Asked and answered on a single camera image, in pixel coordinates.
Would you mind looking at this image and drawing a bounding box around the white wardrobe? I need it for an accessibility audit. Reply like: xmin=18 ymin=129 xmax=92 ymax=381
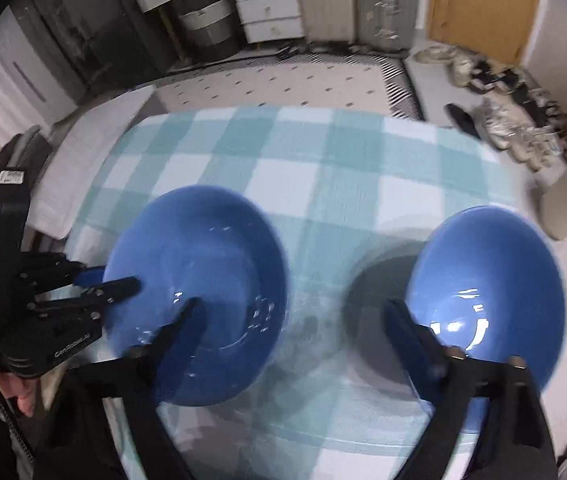
xmin=0 ymin=7 xmax=79 ymax=126

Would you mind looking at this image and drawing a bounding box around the white desk with drawers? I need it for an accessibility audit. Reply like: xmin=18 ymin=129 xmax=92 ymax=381
xmin=136 ymin=0 xmax=307 ymax=46

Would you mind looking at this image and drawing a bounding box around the teal checked tablecloth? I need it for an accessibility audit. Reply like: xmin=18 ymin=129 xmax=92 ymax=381
xmin=66 ymin=105 xmax=529 ymax=480

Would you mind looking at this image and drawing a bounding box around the round grey white basket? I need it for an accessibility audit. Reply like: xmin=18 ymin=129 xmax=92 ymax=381
xmin=176 ymin=0 xmax=239 ymax=56

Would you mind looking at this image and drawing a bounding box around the beige suitcase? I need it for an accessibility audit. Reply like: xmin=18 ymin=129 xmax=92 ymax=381
xmin=296 ymin=0 xmax=359 ymax=43

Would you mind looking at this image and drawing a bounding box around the pile of shoes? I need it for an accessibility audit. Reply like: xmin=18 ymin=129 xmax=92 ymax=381
xmin=413 ymin=42 xmax=567 ymax=173

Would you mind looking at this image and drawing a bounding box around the patterned cream rug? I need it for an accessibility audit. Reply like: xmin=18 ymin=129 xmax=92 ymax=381
xmin=153 ymin=52 xmax=424 ymax=121

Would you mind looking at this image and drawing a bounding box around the grey marble coffee table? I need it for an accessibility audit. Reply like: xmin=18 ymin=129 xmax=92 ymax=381
xmin=28 ymin=85 xmax=156 ymax=241

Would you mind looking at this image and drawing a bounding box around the black slipper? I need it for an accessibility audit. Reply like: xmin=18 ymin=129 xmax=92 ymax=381
xmin=276 ymin=42 xmax=309 ymax=59

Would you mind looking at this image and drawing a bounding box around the grey sofa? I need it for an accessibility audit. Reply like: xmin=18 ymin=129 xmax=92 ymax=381
xmin=0 ymin=125 xmax=54 ymax=181

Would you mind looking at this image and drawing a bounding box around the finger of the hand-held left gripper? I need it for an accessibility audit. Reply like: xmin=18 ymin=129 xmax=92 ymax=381
xmin=28 ymin=276 xmax=141 ymax=322
xmin=18 ymin=252 xmax=109 ymax=293

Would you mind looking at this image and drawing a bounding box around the grey refrigerator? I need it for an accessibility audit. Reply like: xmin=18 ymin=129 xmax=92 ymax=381
xmin=53 ymin=0 xmax=169 ymax=78

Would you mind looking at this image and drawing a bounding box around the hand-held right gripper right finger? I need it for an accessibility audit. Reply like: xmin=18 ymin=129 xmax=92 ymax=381
xmin=382 ymin=299 xmax=559 ymax=480

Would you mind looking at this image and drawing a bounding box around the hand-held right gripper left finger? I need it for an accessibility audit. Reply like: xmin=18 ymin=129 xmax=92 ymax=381
xmin=33 ymin=297 xmax=209 ymax=480

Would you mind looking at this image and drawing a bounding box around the grey suitcase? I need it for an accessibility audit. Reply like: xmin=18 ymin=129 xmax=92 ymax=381
xmin=356 ymin=0 xmax=419 ymax=51

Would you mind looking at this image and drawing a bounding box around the dark glass cabinet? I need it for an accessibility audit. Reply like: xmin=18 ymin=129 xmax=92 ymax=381
xmin=10 ymin=0 xmax=89 ymax=103

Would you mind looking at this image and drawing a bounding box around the blue ceramic bowl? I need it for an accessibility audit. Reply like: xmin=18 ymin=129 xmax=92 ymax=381
xmin=404 ymin=206 xmax=567 ymax=436
xmin=102 ymin=185 xmax=289 ymax=407

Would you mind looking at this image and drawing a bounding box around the wooden door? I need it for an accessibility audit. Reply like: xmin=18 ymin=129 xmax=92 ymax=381
xmin=426 ymin=0 xmax=544 ymax=63

